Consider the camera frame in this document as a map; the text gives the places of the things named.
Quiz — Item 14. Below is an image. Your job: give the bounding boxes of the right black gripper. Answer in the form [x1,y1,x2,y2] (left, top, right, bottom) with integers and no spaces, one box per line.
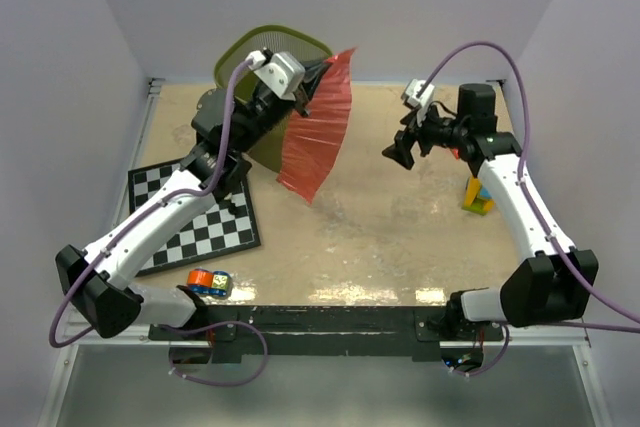
[382,99,468,170]

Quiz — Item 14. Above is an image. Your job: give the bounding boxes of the red plastic trash bag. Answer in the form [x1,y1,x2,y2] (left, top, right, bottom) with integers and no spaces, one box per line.
[277,48,355,203]

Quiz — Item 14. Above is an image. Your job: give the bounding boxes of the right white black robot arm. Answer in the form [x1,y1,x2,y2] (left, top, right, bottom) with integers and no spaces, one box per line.
[382,79,599,340]

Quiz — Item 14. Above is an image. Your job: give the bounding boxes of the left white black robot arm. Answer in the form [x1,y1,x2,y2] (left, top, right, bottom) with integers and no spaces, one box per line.
[55,52,330,339]

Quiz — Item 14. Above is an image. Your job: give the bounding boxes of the olive green mesh trash bin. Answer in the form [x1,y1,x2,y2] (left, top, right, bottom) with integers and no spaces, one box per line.
[213,23,334,173]

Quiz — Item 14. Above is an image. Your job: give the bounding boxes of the colourful toy block stack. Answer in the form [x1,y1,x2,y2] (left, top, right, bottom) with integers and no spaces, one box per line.
[462,175,495,216]

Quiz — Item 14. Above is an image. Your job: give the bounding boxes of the black chess piece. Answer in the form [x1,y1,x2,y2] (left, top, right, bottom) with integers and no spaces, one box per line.
[228,200,238,215]

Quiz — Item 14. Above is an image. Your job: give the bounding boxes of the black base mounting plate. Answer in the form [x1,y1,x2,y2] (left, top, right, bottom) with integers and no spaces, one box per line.
[149,305,503,363]

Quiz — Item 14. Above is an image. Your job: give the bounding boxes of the black white chessboard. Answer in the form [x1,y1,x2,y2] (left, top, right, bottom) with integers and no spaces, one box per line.
[127,160,261,277]

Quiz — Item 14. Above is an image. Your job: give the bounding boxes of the orange blue toy car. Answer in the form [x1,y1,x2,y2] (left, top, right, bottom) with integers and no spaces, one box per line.
[187,268,232,298]

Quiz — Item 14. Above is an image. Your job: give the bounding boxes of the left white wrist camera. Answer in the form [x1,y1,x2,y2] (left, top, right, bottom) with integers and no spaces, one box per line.
[245,50,305,101]

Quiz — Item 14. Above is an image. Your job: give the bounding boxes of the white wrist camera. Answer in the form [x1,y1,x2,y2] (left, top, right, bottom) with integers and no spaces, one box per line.
[245,50,305,101]
[401,79,435,125]

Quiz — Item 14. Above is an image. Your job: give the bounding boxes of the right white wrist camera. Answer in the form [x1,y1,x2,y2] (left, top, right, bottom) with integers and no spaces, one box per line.
[401,79,435,125]

